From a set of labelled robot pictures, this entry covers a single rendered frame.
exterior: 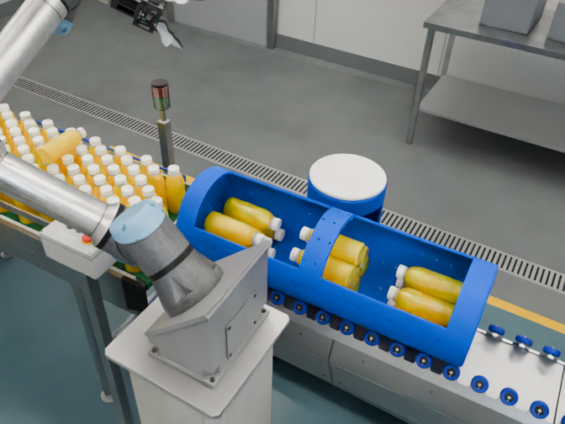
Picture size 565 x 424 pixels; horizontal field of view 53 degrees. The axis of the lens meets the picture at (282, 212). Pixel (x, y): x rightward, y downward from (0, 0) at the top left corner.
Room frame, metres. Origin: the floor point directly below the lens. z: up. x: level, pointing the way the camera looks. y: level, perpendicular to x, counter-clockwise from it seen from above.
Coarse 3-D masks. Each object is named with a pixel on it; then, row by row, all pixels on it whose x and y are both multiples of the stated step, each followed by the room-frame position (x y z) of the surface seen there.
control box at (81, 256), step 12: (48, 228) 1.26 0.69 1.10; (60, 228) 1.26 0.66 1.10; (48, 240) 1.22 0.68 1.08; (60, 240) 1.21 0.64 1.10; (48, 252) 1.23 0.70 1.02; (60, 252) 1.21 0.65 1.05; (72, 252) 1.18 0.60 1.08; (84, 252) 1.16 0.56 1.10; (96, 252) 1.17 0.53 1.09; (72, 264) 1.19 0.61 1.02; (84, 264) 1.16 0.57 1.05; (96, 264) 1.16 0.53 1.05; (108, 264) 1.20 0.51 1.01; (96, 276) 1.15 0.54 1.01
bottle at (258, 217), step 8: (232, 200) 1.39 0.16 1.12; (240, 200) 1.40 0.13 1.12; (224, 208) 1.37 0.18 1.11; (232, 208) 1.37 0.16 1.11; (240, 208) 1.36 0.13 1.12; (248, 208) 1.36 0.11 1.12; (256, 208) 1.36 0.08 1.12; (232, 216) 1.36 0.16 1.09; (240, 216) 1.34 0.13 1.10; (248, 216) 1.34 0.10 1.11; (256, 216) 1.33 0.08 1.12; (264, 216) 1.33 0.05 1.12; (272, 216) 1.34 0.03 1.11; (256, 224) 1.32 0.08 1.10; (264, 224) 1.31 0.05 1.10
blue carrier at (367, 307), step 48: (192, 192) 1.31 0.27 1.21; (240, 192) 1.48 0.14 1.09; (288, 192) 1.34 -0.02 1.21; (192, 240) 1.23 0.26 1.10; (288, 240) 1.36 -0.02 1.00; (384, 240) 1.25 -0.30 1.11; (288, 288) 1.09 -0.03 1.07; (336, 288) 1.03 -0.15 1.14; (384, 288) 1.18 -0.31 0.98; (480, 288) 0.96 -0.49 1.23; (432, 336) 0.90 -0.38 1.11
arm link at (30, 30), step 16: (32, 0) 1.13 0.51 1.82; (48, 0) 1.14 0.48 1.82; (64, 0) 1.16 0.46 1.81; (80, 0) 1.24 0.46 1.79; (16, 16) 1.10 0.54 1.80; (32, 16) 1.10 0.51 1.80; (48, 16) 1.12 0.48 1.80; (64, 16) 1.16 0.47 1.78; (0, 32) 1.07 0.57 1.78; (16, 32) 1.07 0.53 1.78; (32, 32) 1.08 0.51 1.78; (48, 32) 1.11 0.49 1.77; (0, 48) 1.03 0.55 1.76; (16, 48) 1.04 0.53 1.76; (32, 48) 1.07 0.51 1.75; (0, 64) 1.01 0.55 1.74; (16, 64) 1.03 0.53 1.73; (0, 80) 0.99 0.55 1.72; (16, 80) 1.03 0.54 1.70; (0, 96) 0.98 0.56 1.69
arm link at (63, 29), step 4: (76, 8) 1.25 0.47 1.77; (72, 12) 1.24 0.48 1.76; (76, 12) 1.27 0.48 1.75; (68, 16) 1.25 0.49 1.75; (72, 16) 1.27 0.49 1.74; (64, 20) 1.25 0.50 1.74; (68, 20) 1.26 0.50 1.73; (72, 20) 1.28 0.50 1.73; (60, 24) 1.24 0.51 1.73; (64, 24) 1.24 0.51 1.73; (68, 24) 1.26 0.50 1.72; (72, 24) 1.28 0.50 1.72; (56, 28) 1.24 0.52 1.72; (60, 28) 1.24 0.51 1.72; (64, 28) 1.24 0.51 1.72; (68, 28) 1.26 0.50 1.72; (56, 32) 1.25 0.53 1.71; (60, 32) 1.25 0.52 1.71; (64, 32) 1.25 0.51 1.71
